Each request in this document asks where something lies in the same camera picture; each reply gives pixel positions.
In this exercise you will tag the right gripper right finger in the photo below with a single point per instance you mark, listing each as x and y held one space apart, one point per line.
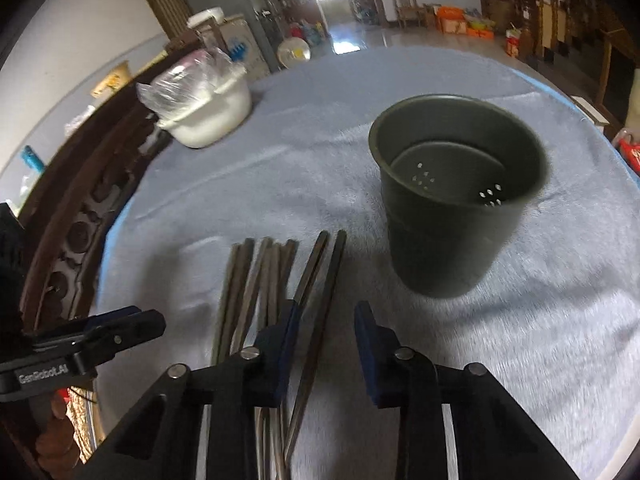
494 438

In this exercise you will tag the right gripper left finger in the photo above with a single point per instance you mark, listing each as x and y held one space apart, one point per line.
159 437

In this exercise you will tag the grey towel table mat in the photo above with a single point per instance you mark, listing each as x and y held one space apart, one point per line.
556 319

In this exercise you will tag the dark carved wooden sideboard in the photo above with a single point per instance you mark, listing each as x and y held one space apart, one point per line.
52 249

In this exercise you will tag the dark grey utensil holder cup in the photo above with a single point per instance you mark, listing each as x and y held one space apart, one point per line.
456 175

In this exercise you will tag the white plastic basin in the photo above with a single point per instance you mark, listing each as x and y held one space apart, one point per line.
209 120

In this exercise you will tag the clear plastic bag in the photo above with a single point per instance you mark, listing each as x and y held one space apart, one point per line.
189 84

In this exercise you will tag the small white cabinet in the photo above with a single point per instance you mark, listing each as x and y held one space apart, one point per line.
232 35

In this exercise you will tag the white floor fan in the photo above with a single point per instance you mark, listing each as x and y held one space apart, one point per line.
292 52

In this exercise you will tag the orange box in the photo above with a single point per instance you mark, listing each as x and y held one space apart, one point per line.
451 20

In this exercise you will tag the wooden chair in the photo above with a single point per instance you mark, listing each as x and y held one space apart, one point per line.
409 11

